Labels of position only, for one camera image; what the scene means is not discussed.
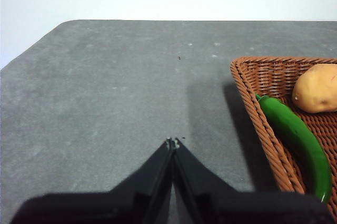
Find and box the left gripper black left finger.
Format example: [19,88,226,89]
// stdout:
[10,138,174,224]

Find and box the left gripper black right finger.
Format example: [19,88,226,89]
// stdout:
[173,139,337,224]

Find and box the brown wicker basket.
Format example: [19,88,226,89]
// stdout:
[230,55,337,201]

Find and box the green chili pepper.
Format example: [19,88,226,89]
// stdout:
[254,94,333,205]

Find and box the yellow-brown potato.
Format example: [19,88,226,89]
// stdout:
[291,64,337,114]

